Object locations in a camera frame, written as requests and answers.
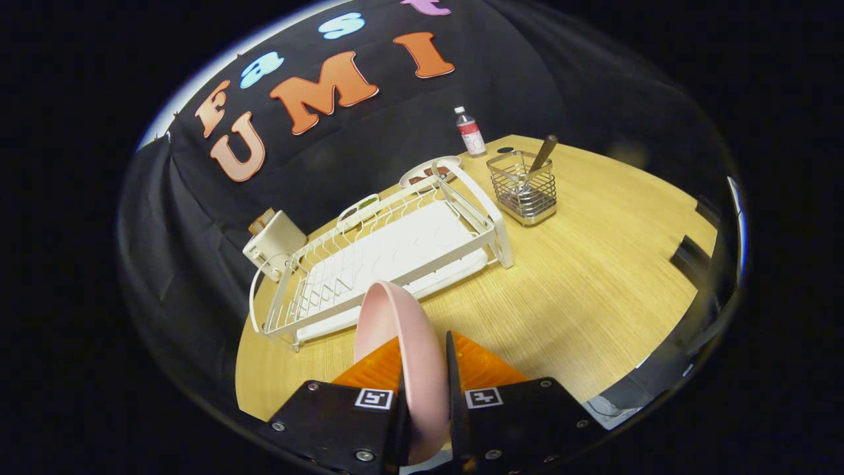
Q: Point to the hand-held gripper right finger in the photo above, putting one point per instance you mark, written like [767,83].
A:
[521,422]

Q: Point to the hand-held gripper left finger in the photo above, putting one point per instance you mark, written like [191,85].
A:
[330,422]

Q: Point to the pink plate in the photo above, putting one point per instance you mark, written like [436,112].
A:
[409,343]

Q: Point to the white dish rack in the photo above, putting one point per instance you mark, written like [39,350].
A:
[395,244]

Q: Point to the small white dish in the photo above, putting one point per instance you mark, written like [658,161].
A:
[356,210]

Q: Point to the beige plate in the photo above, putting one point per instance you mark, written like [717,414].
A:
[410,177]

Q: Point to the cream toaster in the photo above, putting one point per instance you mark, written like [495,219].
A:
[277,241]

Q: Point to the toast slice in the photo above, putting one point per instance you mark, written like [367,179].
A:
[268,214]
[257,225]

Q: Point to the red meat piece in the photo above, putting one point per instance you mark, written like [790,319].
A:
[443,173]
[425,179]

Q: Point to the clear plastic bottle red label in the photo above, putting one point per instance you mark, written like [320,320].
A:
[470,135]

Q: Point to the black backdrop cloth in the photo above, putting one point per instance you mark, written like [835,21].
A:
[395,132]

